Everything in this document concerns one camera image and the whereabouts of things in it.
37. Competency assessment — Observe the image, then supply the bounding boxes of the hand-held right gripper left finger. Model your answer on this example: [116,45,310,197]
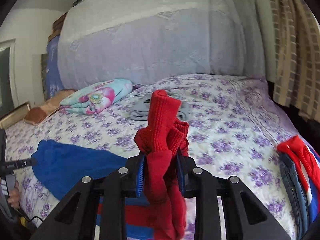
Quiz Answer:
[30,154,146,240]

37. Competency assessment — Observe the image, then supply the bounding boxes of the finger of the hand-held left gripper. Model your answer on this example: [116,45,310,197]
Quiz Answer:
[11,157,37,169]

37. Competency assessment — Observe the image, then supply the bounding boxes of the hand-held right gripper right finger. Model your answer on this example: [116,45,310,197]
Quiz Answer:
[176,147,292,240]

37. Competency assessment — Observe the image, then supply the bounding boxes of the red and blue pants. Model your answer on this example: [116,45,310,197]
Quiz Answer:
[31,89,190,240]

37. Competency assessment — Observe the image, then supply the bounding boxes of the person's left hand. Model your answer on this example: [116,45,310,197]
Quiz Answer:
[7,181,21,209]

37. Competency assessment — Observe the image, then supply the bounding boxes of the brown pillow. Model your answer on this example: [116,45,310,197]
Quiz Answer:
[24,107,51,125]

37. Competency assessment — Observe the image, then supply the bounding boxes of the grey folded garment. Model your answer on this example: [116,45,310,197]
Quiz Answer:
[130,91,189,122]

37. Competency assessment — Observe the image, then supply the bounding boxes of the tan pillow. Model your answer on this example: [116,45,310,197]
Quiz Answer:
[42,89,78,115]

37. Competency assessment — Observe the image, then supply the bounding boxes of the purple floral bedspread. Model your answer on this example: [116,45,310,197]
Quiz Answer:
[5,74,308,240]

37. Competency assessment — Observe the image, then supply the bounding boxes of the white framed window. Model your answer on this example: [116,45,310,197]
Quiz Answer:
[0,39,17,113]

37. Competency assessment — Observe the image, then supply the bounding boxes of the floral folded blanket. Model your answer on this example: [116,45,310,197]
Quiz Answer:
[60,78,134,115]

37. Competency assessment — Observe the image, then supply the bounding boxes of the blue patterned mattress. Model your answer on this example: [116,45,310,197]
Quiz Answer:
[46,35,66,98]

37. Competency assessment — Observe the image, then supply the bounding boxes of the blue jeans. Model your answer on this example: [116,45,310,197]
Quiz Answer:
[279,152,314,240]

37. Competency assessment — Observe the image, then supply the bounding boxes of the red white blue garment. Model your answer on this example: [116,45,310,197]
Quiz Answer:
[276,135,320,221]

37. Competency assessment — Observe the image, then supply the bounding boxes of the brown cardboard box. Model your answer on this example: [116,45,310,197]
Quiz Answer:
[51,12,68,41]

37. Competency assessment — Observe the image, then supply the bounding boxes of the white lace curtain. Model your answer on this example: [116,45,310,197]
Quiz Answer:
[57,0,266,91]

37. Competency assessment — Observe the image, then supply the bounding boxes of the beige checkered curtain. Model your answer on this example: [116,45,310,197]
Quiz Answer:
[265,0,320,118]

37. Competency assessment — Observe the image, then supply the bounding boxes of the black cable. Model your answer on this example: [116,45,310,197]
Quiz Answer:
[17,209,42,227]

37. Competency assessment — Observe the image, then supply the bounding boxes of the wall picture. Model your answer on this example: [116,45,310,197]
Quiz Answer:
[41,53,50,101]

